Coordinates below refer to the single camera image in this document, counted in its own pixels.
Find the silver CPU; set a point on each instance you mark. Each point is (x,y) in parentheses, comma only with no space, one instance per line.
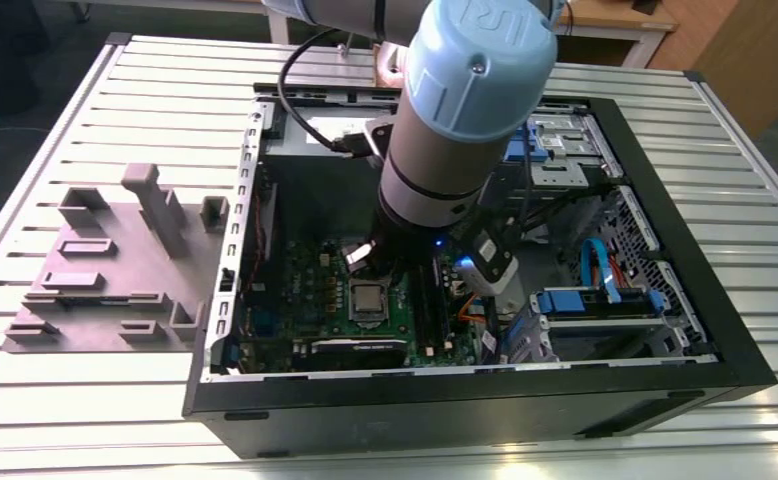
(369,299)

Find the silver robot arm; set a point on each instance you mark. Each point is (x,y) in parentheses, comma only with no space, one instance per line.
(469,75)

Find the CPU socket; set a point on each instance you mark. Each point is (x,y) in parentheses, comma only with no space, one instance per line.
(371,317)

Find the grey power supply unit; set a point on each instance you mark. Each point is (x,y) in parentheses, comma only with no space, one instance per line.
(315,190)

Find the black graphics card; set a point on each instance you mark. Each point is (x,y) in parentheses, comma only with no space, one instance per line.
(358,350)

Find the green motherboard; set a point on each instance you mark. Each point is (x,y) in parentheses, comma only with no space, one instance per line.
(309,325)

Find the blue port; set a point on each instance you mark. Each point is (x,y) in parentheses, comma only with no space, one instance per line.
(263,322)

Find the grey metal drive cage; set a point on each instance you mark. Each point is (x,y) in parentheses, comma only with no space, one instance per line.
(562,175)

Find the blue plastic drive latch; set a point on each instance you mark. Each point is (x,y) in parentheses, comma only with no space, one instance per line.
(538,150)

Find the black PC case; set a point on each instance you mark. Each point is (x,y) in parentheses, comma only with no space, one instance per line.
(462,400)

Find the hard disk in blue carrier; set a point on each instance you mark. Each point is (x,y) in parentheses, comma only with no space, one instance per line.
(612,304)

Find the grey metal disk bay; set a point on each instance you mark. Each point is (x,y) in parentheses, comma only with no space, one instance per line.
(602,325)

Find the grey parts rack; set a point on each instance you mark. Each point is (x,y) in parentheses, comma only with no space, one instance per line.
(129,300)

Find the wooden desk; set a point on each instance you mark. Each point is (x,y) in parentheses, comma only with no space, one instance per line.
(629,22)

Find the wooden cabinet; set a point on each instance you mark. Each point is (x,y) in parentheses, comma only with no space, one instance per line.
(749,50)

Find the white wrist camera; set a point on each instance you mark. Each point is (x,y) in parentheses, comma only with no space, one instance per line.
(495,272)

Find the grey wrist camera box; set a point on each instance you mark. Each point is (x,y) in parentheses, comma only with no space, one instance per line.
(375,137)

